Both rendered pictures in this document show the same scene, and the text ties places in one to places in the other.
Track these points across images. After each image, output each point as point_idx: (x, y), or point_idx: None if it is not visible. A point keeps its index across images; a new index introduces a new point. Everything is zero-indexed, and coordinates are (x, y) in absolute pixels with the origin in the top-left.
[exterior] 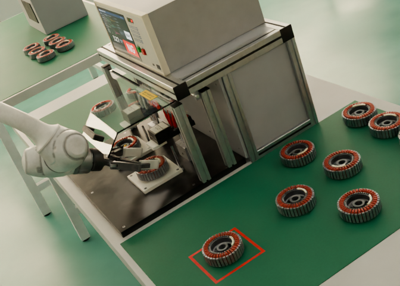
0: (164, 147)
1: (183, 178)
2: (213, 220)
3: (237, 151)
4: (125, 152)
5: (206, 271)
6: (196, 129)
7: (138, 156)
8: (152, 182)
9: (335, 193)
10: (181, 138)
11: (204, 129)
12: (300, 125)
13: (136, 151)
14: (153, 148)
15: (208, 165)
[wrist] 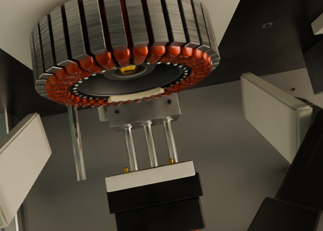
0: (274, 42)
1: (0, 72)
2: None
3: (43, 120)
4: (287, 136)
5: None
6: (236, 79)
7: (247, 81)
8: (14, 23)
9: None
10: (164, 127)
11: (191, 104)
12: None
13: (256, 111)
14: (106, 185)
15: (31, 99)
